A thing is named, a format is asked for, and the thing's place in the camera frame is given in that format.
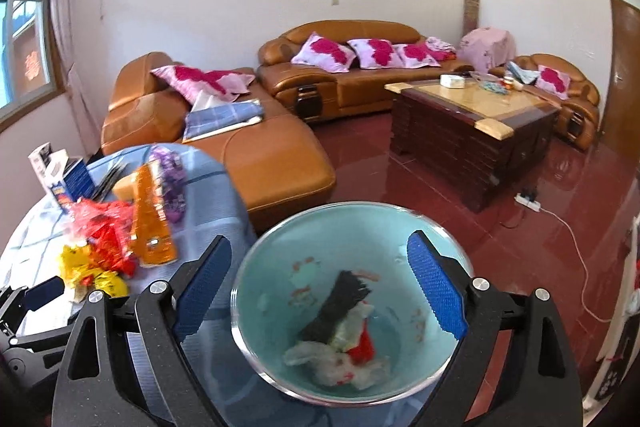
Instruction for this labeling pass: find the yellow plastic bag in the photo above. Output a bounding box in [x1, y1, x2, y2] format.
[58, 245, 129, 303]

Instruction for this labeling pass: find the orange foil snack wrapper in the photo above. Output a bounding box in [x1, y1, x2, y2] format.
[129, 164, 178, 267]

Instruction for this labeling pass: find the white plastic bag red print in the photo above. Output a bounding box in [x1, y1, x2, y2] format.
[283, 303, 390, 391]

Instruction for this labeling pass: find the purple foil wrapper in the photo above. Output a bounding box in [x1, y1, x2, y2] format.
[148, 145, 186, 223]

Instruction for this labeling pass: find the yellow sponge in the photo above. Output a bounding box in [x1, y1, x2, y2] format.
[112, 172, 138, 202]

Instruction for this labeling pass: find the teal enamel trash bucket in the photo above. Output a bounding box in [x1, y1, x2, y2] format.
[231, 202, 473, 407]

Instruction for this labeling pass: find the blue plaid tablecloth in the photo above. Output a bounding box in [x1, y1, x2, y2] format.
[1, 144, 425, 426]

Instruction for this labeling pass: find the red patterned foil bag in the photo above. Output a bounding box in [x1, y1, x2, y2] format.
[87, 222, 137, 277]

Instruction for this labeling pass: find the dark foil packet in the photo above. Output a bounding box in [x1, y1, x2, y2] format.
[91, 160, 127, 202]

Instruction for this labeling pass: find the white power strip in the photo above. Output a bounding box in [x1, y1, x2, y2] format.
[514, 193, 541, 212]

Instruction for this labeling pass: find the blue milk carton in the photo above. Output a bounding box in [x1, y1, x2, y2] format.
[44, 150, 96, 212]

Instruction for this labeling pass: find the white paper box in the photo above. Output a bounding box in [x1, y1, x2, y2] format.
[28, 142, 53, 194]

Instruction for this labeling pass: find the orange leather chaise sofa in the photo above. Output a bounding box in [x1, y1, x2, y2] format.
[101, 52, 336, 231]

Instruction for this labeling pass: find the dark wood coffee table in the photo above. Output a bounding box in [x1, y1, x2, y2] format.
[385, 80, 559, 212]

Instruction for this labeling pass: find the pink cushion on chaise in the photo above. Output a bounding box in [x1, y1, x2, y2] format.
[151, 65, 255, 105]

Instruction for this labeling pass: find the white tissue box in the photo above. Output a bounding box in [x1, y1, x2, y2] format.
[439, 74, 465, 89]

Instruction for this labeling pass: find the orange leather armchair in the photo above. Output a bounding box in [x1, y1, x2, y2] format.
[489, 53, 600, 150]

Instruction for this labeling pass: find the orange leather three-seat sofa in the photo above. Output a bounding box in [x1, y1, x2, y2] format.
[256, 20, 473, 121]

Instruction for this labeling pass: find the brown wooden door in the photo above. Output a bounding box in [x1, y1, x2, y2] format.
[601, 0, 640, 161]

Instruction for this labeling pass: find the pink cushion on armchair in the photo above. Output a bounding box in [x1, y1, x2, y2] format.
[535, 65, 570, 100]

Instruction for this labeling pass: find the pink floral cushion right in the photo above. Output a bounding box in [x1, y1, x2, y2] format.
[394, 43, 440, 69]

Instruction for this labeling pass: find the pink floral cushion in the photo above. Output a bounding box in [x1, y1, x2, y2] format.
[394, 43, 440, 69]
[291, 32, 356, 74]
[347, 38, 404, 70]

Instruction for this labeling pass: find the pink covered cabinet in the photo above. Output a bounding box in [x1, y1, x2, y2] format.
[457, 27, 516, 74]

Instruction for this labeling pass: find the pink floral cushion middle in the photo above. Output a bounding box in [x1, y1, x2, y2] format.
[347, 38, 404, 70]

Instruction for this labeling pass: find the pink floral cushion left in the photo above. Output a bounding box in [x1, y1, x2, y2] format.
[291, 32, 356, 74]

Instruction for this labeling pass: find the rolled brown mat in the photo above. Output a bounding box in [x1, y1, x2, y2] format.
[462, 0, 480, 36]

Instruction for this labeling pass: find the beige curtain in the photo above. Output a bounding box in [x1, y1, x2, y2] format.
[50, 0, 100, 156]

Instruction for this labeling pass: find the white power cable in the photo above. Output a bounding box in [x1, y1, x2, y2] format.
[539, 206, 616, 324]

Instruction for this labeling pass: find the window with white frame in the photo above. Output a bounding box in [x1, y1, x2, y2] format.
[1, 0, 63, 129]

